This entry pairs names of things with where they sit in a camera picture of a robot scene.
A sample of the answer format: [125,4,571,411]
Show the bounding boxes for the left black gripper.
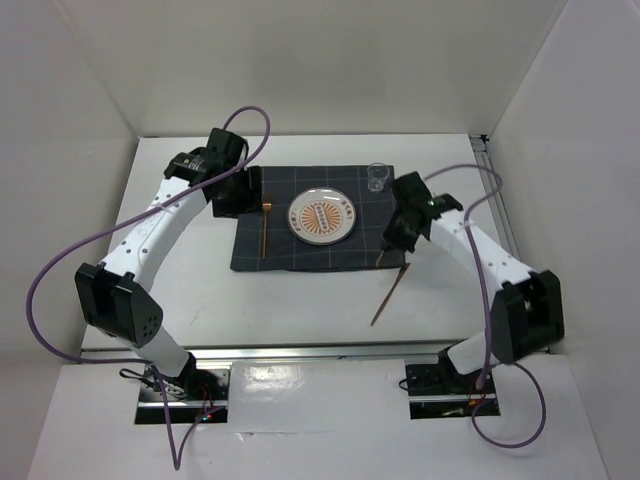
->
[211,165,264,219]

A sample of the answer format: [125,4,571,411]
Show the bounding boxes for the brown wooden spoon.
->
[375,250,392,269]

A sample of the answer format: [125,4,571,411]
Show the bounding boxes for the copper fork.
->
[261,193,273,259]

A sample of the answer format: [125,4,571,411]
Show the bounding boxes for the small clear glass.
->
[367,162,390,193]

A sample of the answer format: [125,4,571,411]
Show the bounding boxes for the dark grey checked cloth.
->
[230,165,406,273]

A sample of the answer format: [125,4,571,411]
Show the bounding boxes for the patterned ceramic plate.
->
[286,188,357,246]

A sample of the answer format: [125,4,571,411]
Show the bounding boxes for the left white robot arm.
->
[74,128,261,399]

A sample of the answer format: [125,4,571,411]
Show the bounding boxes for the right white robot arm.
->
[382,172,565,392]

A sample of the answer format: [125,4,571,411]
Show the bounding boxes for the copper knife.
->
[370,263,411,327]

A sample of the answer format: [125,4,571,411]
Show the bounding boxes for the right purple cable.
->
[423,163,547,447]

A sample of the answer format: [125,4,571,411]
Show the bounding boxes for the purple cable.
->
[25,105,272,471]
[423,163,547,447]

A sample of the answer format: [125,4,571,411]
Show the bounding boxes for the aluminium frame rail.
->
[469,132,551,356]

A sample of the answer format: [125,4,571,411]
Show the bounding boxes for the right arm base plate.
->
[398,363,501,420]

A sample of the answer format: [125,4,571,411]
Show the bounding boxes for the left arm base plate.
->
[119,362,231,425]

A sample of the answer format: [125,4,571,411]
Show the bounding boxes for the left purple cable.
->
[25,105,272,471]

